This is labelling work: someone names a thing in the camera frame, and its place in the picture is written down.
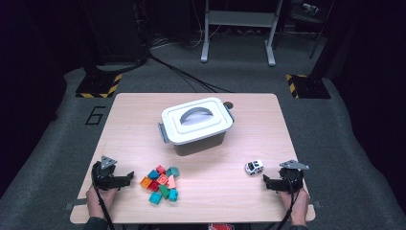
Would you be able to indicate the grey table clamp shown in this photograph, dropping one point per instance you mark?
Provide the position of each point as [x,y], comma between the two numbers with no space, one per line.
[316,204]
[76,203]

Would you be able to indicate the white toy car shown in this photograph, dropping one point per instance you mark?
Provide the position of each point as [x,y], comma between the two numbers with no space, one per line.
[254,167]

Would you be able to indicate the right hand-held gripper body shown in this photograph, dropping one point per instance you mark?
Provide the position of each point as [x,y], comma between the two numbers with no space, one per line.
[297,180]

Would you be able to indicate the person's right hand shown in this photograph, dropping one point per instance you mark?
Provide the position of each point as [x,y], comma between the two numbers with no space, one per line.
[298,207]

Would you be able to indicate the person's left hand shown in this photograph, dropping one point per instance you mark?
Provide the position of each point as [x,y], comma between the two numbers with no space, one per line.
[97,204]

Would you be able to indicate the black stand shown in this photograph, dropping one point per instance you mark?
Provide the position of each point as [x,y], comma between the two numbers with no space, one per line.
[319,35]

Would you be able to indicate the black table grommet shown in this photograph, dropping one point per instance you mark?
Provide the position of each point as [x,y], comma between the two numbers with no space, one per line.
[229,104]

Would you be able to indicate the white metal stand frame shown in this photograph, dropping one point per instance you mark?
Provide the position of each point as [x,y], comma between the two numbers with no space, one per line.
[239,19]

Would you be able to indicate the orange toy block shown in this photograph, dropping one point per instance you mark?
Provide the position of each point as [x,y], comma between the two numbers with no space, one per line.
[146,182]

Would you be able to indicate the pink toy block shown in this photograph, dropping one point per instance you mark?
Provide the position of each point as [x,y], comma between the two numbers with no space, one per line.
[171,182]

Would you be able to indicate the red toy block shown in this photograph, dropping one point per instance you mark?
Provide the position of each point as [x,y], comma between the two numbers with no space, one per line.
[153,186]
[160,169]

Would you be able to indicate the blue toy block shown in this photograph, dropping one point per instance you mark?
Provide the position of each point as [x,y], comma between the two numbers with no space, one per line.
[153,174]

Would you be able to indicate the cyan toy block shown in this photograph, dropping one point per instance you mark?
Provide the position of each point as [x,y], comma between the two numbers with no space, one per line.
[155,198]
[173,195]

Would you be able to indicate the grey device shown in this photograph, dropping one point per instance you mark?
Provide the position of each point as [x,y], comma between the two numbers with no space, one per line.
[310,8]

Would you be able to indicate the black cabinet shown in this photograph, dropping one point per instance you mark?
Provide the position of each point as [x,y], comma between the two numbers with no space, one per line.
[118,32]

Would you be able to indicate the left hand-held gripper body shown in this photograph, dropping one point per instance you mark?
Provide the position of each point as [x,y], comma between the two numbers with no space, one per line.
[105,179]

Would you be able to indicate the teal toy block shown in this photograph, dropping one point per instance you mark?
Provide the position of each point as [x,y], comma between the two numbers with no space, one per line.
[173,172]

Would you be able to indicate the red white item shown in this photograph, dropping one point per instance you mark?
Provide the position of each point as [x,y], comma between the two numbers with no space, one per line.
[221,227]

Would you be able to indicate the black striped stand base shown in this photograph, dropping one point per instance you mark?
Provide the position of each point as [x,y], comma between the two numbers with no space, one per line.
[311,87]
[95,86]

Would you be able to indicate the green toy block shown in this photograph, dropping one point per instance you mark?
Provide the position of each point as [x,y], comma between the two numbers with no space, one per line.
[164,191]

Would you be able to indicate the grey translucent storage box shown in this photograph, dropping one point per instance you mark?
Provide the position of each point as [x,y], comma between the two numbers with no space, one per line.
[198,148]

